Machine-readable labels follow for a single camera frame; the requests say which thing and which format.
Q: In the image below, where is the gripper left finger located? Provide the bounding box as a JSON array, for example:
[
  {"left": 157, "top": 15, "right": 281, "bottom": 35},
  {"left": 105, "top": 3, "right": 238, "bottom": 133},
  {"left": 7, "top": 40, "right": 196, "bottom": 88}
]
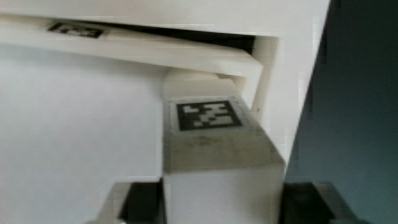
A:
[{"left": 85, "top": 179, "right": 167, "bottom": 224}]

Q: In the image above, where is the white leg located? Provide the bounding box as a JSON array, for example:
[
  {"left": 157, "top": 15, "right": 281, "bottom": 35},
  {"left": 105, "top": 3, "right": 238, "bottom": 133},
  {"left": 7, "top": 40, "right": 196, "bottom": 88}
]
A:
[{"left": 164, "top": 69, "right": 284, "bottom": 224}]

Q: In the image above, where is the white square tabletop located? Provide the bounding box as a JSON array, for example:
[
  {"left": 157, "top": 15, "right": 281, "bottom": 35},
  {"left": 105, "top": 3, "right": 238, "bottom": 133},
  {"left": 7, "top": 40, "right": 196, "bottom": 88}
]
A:
[{"left": 0, "top": 14, "right": 263, "bottom": 224}]

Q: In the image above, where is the white U-shaped fence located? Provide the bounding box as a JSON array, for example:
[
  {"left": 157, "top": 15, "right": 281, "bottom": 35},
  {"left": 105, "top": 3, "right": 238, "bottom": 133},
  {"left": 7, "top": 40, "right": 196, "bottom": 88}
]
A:
[{"left": 0, "top": 0, "right": 331, "bottom": 156}]

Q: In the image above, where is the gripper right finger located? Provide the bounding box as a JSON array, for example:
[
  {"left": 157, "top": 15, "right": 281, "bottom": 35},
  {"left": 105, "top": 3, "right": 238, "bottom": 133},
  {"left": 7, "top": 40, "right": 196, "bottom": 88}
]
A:
[{"left": 279, "top": 182, "right": 372, "bottom": 224}]

